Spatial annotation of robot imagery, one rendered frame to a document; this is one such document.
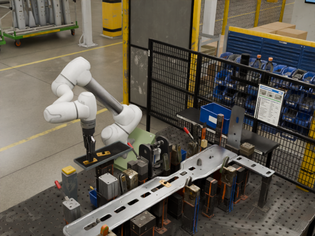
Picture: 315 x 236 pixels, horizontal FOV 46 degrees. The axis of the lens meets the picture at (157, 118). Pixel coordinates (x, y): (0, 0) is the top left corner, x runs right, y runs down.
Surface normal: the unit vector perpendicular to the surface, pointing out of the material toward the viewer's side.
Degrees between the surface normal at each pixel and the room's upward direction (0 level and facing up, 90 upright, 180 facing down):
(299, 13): 90
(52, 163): 0
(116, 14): 90
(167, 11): 90
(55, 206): 0
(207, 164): 0
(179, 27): 91
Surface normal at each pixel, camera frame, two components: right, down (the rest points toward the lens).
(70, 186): 0.70, 0.33
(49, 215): 0.04, -0.90
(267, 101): -0.71, 0.29
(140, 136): -0.39, -0.45
